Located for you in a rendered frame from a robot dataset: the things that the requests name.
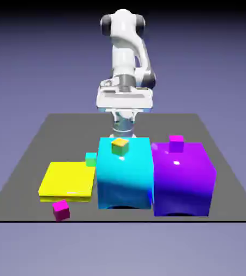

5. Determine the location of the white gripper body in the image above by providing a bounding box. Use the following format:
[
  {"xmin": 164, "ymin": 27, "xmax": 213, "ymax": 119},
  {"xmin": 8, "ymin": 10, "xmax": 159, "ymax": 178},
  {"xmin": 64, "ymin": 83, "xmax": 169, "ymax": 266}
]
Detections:
[{"xmin": 95, "ymin": 85, "xmax": 154, "ymax": 113}]

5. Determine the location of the small magenta cube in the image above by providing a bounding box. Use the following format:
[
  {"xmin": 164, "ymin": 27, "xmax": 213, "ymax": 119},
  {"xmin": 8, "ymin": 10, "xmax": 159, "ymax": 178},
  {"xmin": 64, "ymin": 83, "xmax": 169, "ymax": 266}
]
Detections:
[
  {"xmin": 52, "ymin": 199, "xmax": 71, "ymax": 222},
  {"xmin": 168, "ymin": 134, "xmax": 185, "ymax": 153}
]

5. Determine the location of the small cyan cube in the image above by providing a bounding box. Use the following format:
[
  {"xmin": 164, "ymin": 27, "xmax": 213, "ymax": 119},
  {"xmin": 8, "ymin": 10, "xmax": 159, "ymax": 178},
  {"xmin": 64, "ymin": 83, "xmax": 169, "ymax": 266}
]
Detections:
[{"xmin": 85, "ymin": 152, "xmax": 98, "ymax": 167}]

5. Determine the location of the large purple box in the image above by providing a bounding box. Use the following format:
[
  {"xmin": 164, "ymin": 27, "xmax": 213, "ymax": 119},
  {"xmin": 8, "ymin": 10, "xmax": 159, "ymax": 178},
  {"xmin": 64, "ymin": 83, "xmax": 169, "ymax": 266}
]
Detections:
[{"xmin": 151, "ymin": 141, "xmax": 217, "ymax": 217}]

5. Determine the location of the large cyan box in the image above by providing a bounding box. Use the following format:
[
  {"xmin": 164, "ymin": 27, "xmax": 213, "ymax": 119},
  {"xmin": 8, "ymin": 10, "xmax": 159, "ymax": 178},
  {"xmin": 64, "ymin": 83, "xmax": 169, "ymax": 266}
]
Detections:
[{"xmin": 96, "ymin": 137, "xmax": 154, "ymax": 210}]

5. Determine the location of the large yellow box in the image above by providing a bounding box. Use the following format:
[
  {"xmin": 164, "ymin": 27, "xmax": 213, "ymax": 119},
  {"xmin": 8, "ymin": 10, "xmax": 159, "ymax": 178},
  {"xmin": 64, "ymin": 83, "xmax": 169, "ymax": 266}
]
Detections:
[{"xmin": 38, "ymin": 161, "xmax": 97, "ymax": 203}]

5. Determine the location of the small yellow cube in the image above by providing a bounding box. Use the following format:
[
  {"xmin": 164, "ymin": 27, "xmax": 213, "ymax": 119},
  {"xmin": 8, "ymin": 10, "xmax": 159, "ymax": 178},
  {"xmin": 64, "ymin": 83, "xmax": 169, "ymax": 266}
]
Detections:
[{"xmin": 111, "ymin": 137, "xmax": 129, "ymax": 157}]

